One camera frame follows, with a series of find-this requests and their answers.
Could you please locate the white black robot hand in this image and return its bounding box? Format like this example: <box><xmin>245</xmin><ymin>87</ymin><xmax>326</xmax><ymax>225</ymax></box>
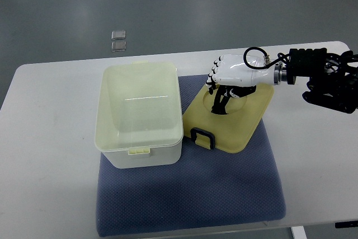
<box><xmin>205</xmin><ymin>54</ymin><xmax>287</xmax><ymax>92</ymax></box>

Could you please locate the white storage box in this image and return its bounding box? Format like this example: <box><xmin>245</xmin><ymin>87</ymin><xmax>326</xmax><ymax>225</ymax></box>
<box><xmin>95</xmin><ymin>62</ymin><xmax>183</xmax><ymax>169</ymax></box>

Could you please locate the blue grey cushion mat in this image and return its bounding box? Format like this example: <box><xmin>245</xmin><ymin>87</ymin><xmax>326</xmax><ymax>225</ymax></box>
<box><xmin>95</xmin><ymin>72</ymin><xmax>287</xmax><ymax>238</ymax></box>

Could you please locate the white table leg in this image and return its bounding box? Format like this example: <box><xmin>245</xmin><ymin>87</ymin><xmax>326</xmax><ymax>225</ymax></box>
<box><xmin>290</xmin><ymin>226</ymin><xmax>307</xmax><ymax>239</ymax></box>

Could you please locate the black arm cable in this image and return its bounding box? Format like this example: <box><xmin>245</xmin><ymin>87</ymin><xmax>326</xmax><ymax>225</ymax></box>
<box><xmin>242</xmin><ymin>46</ymin><xmax>291</xmax><ymax>69</ymax></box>

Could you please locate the upper floor socket plate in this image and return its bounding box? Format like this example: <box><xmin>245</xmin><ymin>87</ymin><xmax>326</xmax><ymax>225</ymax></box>
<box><xmin>111</xmin><ymin>30</ymin><xmax>126</xmax><ymax>40</ymax></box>

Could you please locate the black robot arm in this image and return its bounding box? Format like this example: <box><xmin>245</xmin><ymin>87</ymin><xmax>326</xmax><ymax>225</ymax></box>
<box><xmin>286</xmin><ymin>48</ymin><xmax>357</xmax><ymax>114</ymax></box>

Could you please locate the yellow box lid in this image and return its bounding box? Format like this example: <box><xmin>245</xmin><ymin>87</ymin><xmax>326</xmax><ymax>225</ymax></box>
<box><xmin>183</xmin><ymin>83</ymin><xmax>274</xmax><ymax>153</ymax></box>

